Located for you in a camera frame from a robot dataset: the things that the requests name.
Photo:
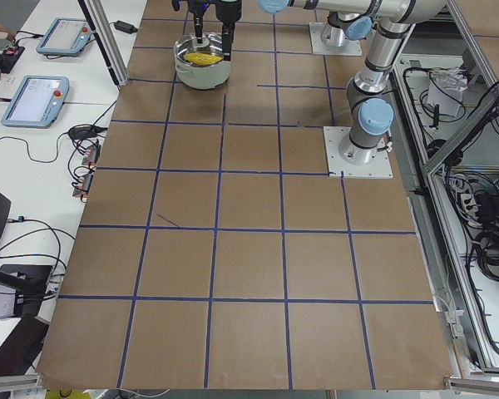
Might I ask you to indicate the aluminium frame post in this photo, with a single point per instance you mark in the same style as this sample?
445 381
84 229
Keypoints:
97 20

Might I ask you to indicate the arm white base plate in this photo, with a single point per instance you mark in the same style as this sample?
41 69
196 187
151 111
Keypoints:
346 160
331 41

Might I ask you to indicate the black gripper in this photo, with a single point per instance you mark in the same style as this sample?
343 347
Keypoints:
199 7

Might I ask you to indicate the glass pot lid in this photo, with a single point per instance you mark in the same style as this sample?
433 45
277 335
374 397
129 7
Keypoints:
207 52

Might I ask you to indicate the pale green steel pot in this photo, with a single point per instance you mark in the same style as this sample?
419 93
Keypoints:
203 78

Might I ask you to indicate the blue teach pendant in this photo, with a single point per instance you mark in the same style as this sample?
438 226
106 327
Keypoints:
37 102
65 37

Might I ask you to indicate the yellow corn cob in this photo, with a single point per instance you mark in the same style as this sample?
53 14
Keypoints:
200 59

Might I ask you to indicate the upper blue teach pendant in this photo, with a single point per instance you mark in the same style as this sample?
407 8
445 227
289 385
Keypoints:
65 37

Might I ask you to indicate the black power adapter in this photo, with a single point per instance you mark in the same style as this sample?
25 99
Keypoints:
125 27

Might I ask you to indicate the lower blue teach pendant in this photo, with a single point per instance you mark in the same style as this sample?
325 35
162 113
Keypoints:
37 102

